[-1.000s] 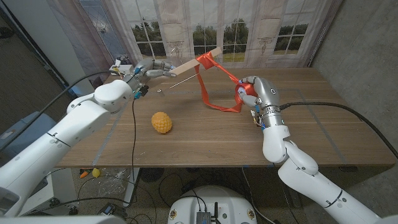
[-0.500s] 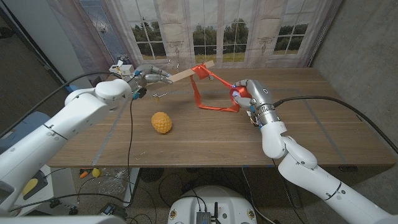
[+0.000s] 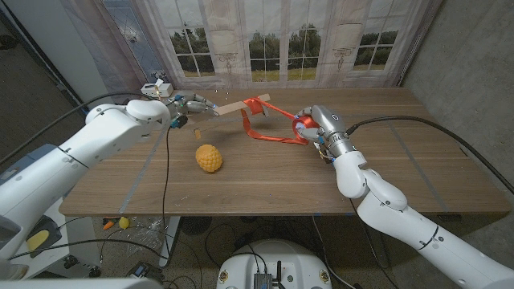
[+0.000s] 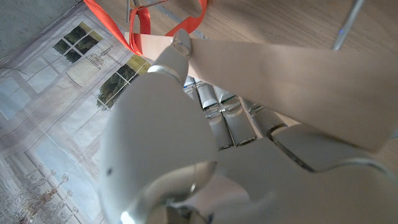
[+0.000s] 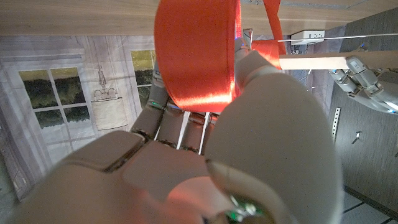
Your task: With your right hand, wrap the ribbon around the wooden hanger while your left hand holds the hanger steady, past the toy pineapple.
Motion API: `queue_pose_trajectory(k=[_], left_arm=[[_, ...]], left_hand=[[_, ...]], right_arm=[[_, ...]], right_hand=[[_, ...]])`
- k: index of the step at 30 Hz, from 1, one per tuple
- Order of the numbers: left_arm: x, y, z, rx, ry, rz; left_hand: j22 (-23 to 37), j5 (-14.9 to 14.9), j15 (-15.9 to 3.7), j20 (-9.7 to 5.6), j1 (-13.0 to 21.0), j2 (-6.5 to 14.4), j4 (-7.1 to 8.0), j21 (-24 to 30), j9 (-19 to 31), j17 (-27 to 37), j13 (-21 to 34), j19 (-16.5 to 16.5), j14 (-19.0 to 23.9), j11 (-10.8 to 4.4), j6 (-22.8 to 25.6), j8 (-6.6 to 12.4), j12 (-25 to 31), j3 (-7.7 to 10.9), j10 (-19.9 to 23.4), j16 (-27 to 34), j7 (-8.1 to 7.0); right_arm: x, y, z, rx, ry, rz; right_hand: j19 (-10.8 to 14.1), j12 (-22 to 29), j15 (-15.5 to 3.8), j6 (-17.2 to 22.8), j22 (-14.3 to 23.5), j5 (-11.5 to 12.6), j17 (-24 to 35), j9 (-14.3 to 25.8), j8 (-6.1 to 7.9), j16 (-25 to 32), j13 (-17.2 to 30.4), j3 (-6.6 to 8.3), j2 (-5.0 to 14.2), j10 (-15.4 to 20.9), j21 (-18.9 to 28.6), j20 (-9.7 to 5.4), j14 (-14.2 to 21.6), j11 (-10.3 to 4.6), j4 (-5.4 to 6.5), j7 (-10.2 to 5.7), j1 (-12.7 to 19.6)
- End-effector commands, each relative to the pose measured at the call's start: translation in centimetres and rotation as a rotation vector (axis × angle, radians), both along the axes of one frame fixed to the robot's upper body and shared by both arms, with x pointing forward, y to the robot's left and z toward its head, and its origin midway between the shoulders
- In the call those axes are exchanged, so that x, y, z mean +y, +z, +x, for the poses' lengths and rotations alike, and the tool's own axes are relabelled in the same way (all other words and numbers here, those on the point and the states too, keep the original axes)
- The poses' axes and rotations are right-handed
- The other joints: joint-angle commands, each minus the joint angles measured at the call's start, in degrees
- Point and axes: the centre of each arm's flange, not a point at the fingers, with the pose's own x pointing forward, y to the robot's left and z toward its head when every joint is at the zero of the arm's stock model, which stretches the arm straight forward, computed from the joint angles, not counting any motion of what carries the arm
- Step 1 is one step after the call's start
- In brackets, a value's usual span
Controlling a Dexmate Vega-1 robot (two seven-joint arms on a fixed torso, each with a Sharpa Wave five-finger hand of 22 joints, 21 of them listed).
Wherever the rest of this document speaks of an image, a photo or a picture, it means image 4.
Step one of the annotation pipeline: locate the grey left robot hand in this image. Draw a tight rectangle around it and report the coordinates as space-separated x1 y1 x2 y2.
98 29 398 224

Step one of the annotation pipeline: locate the wooden clip hanger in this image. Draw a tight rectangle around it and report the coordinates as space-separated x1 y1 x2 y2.
124 0 398 153

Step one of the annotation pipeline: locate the orange satin ribbon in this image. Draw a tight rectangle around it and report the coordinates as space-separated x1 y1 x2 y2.
83 0 208 57

